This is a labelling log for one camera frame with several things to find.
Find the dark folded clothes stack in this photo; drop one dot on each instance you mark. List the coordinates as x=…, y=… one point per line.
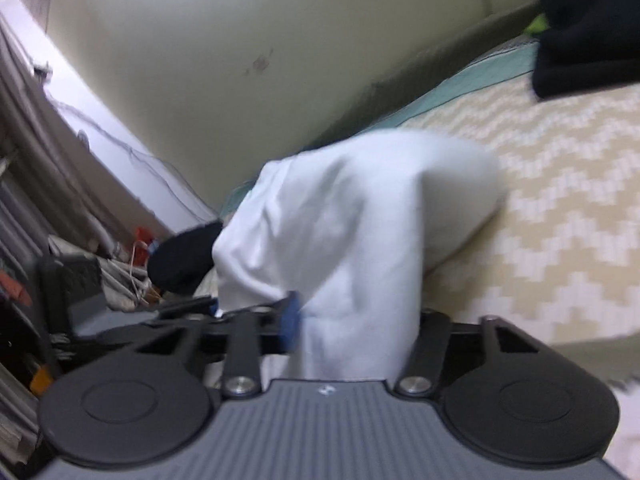
x=588, y=45

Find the green garment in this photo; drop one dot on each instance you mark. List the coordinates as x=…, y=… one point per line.
x=536, y=27

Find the patterned beige bed sheet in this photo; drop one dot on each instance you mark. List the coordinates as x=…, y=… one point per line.
x=560, y=257

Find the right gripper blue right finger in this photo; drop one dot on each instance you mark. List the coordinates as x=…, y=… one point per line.
x=420, y=376

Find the black garment at bed edge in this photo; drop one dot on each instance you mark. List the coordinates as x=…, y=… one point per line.
x=180, y=263

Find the grey curtain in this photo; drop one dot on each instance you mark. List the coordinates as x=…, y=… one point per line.
x=43, y=193

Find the white wall socket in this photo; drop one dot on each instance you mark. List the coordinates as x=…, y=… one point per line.
x=261, y=63

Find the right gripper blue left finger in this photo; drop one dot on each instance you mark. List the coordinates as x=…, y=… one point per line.
x=255, y=332

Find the white garment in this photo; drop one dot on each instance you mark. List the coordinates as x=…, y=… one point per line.
x=352, y=228

